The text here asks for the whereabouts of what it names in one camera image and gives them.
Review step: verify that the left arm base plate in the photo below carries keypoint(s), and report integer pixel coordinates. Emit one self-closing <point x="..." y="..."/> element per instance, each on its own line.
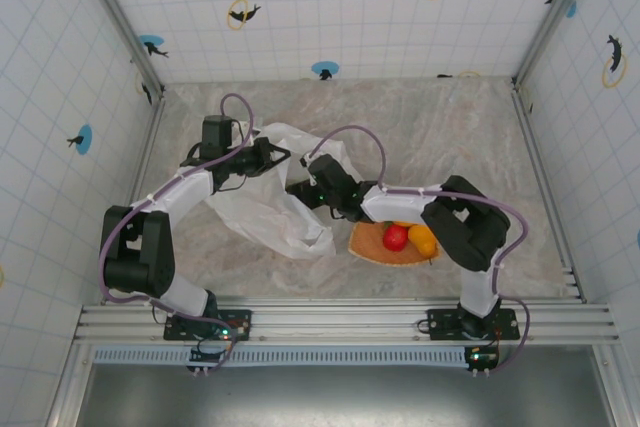
<point x="235" y="322"/>

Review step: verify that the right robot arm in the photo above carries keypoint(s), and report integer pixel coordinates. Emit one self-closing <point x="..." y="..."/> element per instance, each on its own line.
<point x="400" y="202"/>

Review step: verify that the aluminium corner post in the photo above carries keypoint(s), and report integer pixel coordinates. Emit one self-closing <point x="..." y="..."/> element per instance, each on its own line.
<point x="117" y="17"/>
<point x="555" y="12"/>

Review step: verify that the small black controller board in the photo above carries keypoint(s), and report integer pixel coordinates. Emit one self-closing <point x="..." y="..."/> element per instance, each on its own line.
<point x="210" y="356"/>
<point x="481" y="358"/>

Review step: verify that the grey metal panel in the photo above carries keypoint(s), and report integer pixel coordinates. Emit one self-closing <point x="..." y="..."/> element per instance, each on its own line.
<point x="350" y="397"/>

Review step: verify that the red fruit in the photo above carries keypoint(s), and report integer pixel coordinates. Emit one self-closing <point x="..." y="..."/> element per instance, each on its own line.
<point x="395" y="238"/>

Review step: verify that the white left camera bracket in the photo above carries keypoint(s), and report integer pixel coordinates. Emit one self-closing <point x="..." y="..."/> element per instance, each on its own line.
<point x="251" y="129"/>

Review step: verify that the white plastic bag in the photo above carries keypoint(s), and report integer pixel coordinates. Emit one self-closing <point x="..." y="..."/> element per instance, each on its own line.
<point x="260" y="217"/>

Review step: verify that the aluminium table edge rail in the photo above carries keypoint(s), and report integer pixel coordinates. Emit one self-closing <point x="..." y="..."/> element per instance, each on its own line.
<point x="545" y="187"/>

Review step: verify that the woven fan-shaped basket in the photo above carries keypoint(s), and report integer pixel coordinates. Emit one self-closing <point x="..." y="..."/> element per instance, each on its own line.
<point x="370" y="244"/>

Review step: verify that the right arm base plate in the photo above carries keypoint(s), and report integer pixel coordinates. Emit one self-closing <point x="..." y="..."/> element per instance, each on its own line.
<point x="442" y="322"/>

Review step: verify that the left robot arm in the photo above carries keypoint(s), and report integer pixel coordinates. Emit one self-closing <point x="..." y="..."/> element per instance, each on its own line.
<point x="180" y="187"/>

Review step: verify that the blue oval dolphin sticker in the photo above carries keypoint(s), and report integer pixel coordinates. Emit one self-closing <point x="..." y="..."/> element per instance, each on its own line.
<point x="84" y="139"/>
<point x="152" y="44"/>

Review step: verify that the orange yellow mango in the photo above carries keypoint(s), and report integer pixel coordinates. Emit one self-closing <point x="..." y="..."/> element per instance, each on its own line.
<point x="424" y="239"/>

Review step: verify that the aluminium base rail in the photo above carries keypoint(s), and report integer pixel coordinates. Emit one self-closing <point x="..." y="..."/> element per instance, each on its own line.
<point x="340" y="319"/>

